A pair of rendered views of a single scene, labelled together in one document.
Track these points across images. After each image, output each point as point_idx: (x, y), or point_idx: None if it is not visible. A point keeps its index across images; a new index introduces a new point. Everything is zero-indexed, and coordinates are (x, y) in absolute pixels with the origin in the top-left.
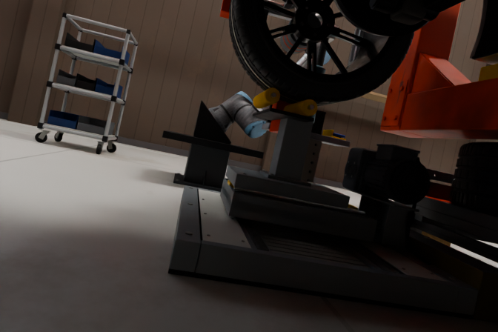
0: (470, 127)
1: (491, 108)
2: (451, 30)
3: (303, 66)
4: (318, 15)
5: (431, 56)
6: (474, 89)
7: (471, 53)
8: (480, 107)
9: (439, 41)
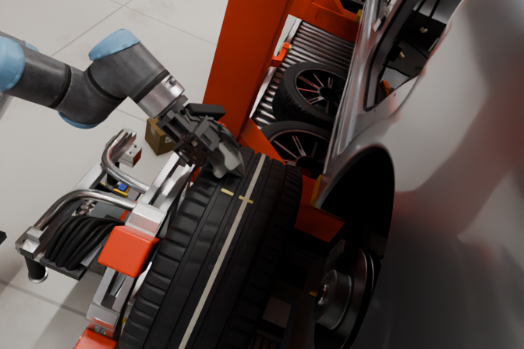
0: (300, 230)
1: (319, 228)
2: (259, 90)
3: (2, 104)
4: (114, 151)
5: (247, 134)
6: (307, 211)
7: (317, 204)
8: (310, 223)
9: (250, 110)
